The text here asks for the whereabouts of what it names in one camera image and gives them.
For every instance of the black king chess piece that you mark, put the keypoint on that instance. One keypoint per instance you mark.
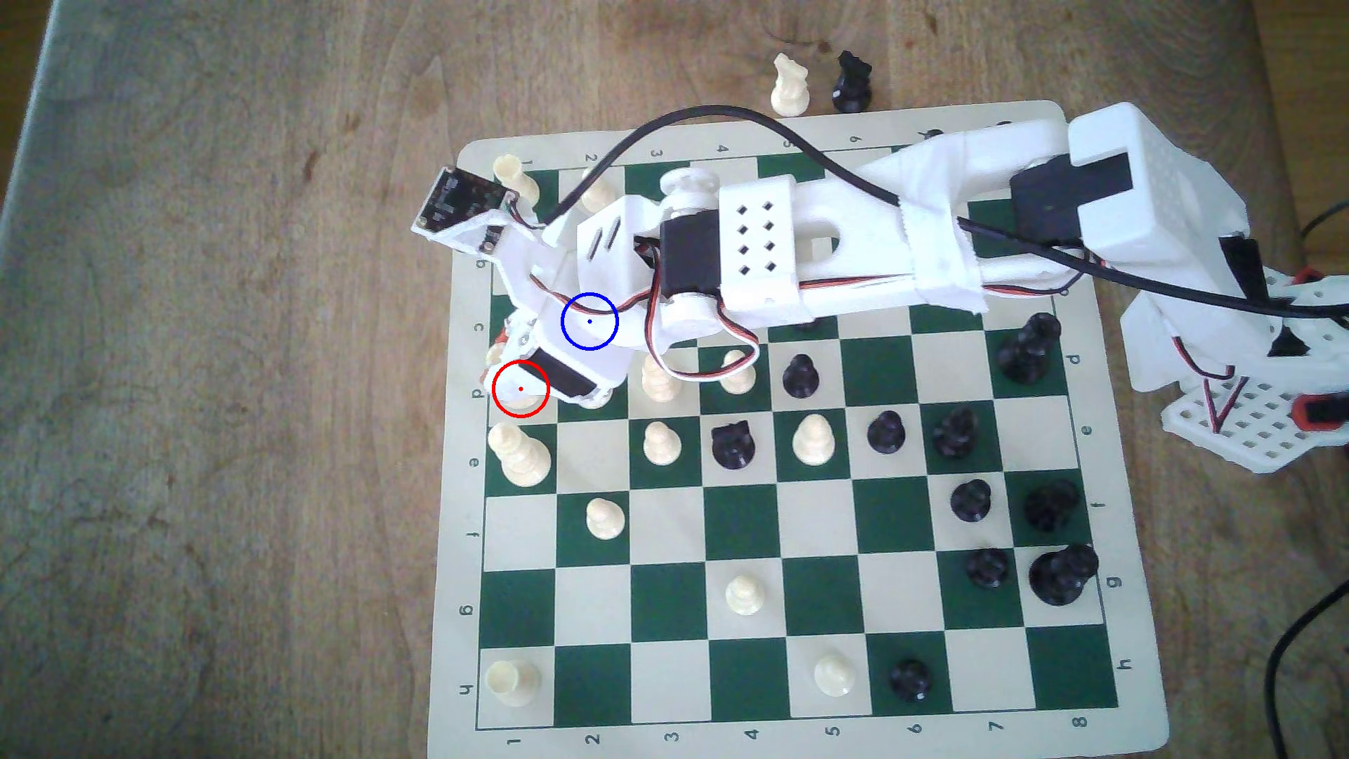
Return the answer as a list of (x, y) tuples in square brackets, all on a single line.
[(1060, 578)]

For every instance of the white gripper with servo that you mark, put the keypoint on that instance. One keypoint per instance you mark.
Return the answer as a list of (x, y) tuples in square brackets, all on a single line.
[(568, 378)]

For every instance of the black bishop chess piece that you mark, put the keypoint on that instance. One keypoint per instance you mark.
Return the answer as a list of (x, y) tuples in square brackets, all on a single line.
[(955, 434)]

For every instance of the white knight chess piece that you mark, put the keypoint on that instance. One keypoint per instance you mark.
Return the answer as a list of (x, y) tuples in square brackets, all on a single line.
[(598, 400), (789, 90)]

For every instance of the black knight chess piece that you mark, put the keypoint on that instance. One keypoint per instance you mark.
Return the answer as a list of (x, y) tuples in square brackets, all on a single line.
[(852, 86), (734, 446)]

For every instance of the black pawn chess piece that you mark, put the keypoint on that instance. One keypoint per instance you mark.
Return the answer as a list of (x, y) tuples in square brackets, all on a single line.
[(801, 379), (971, 503), (912, 682), (886, 434), (989, 570), (806, 325)]

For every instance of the white king chess piece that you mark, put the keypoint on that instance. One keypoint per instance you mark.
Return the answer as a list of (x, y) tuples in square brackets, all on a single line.
[(522, 459)]

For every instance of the white pawn e5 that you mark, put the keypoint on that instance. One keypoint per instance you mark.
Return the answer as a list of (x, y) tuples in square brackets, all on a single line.
[(813, 443)]

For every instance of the white perforated base plate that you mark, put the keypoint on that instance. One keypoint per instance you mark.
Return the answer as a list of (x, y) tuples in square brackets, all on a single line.
[(1249, 427)]

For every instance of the white printed robot arm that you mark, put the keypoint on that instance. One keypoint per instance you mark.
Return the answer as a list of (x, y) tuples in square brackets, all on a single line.
[(833, 211)]

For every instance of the black rook chess piece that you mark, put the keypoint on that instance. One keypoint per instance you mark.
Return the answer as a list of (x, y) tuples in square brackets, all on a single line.
[(1051, 509)]

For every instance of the white pawn chess piece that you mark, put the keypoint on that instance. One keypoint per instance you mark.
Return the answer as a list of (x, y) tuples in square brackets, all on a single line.
[(605, 520), (662, 446), (601, 198), (833, 677), (737, 377), (745, 597)]

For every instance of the white rook chess piece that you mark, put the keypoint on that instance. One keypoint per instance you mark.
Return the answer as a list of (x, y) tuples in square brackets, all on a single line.
[(509, 169), (512, 682)]

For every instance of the red and black clamp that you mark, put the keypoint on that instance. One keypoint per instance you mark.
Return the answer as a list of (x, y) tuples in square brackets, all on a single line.
[(1323, 409)]

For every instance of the white bishop chess piece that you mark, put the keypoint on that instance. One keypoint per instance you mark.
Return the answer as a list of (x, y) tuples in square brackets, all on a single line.
[(661, 385)]

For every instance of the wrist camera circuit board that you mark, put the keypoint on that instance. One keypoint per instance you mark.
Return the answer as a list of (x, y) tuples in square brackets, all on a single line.
[(459, 200)]

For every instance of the black queen chess piece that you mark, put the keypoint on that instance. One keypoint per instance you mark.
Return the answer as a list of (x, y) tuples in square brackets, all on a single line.
[(1026, 353)]

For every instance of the green and cream chessboard mat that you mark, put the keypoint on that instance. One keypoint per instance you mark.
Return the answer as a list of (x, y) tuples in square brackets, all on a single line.
[(743, 522)]

